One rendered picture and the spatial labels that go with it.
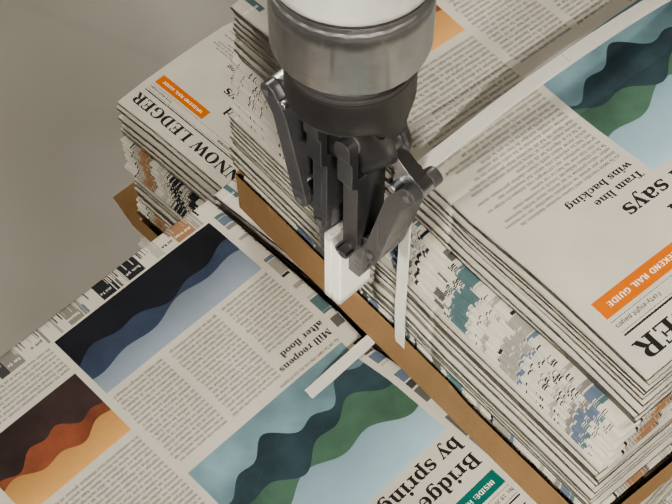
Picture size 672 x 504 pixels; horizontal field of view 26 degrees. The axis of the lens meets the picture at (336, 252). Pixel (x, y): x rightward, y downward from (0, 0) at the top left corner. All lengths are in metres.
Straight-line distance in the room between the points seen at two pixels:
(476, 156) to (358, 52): 0.17
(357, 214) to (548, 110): 0.14
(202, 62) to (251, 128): 0.52
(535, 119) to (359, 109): 0.16
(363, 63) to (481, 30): 0.22
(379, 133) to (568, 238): 0.13
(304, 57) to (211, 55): 0.81
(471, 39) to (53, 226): 1.33
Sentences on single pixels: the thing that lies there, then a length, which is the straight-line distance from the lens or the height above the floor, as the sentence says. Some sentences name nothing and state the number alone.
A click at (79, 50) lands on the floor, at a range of 2.42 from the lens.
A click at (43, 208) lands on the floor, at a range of 2.22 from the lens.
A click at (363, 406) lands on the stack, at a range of 1.05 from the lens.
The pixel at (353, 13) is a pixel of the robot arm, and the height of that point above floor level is 1.23.
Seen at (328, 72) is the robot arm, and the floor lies 1.19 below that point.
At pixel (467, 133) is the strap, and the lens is 0.89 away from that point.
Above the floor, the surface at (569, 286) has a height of 1.06.
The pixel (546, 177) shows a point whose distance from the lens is 0.88.
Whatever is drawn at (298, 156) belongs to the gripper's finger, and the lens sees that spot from 0.90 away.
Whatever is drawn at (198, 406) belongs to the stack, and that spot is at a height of 0.83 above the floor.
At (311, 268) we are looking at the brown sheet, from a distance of 1.08.
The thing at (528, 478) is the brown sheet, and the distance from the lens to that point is 0.99.
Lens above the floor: 1.75
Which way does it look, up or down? 55 degrees down
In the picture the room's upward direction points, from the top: straight up
